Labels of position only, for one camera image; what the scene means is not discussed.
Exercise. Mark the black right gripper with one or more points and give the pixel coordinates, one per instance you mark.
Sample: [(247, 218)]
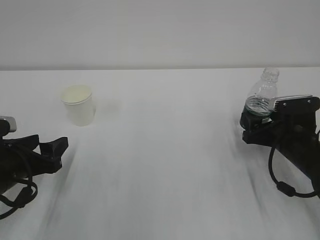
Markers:
[(281, 133)]

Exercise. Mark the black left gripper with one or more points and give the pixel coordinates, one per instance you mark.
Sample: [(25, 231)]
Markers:
[(24, 159)]

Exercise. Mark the clear plastic water bottle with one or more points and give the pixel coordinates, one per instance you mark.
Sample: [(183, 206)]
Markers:
[(262, 92)]

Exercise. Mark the white paper cup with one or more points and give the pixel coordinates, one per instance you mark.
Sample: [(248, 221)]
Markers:
[(79, 105)]

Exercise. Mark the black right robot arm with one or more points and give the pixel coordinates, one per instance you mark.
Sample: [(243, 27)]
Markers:
[(306, 157)]

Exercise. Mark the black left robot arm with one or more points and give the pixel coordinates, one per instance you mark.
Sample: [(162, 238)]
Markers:
[(6, 181)]

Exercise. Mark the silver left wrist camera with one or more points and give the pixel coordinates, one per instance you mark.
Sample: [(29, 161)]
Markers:
[(11, 122)]

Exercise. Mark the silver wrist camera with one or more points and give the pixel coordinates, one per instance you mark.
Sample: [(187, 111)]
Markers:
[(298, 107), (11, 122)]

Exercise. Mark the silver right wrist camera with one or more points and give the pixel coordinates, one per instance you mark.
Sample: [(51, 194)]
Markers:
[(298, 107)]

